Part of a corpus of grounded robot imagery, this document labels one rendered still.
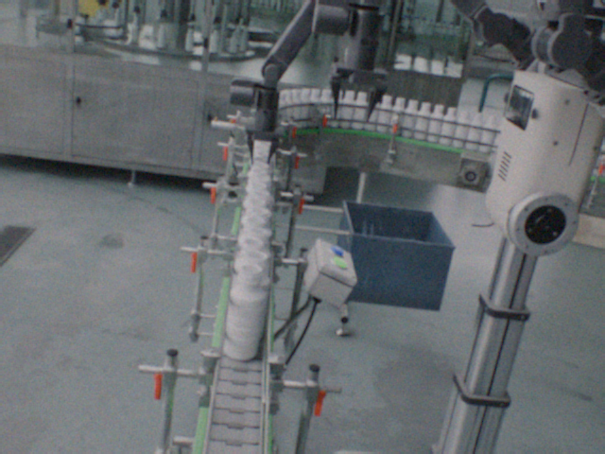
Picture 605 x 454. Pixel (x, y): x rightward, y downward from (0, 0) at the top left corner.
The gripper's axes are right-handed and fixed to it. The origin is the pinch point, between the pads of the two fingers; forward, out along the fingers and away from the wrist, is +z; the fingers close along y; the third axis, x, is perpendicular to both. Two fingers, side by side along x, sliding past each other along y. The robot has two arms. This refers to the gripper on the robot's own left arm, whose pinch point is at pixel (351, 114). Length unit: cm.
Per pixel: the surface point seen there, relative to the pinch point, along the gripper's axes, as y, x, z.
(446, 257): 42, 56, 49
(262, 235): -14.3, -9.8, 23.2
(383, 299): 26, 55, 65
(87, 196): -131, 321, 141
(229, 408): -17, -42, 39
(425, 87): 135, 541, 65
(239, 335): -16.3, -29.0, 34.3
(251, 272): -15.6, -27.7, 23.0
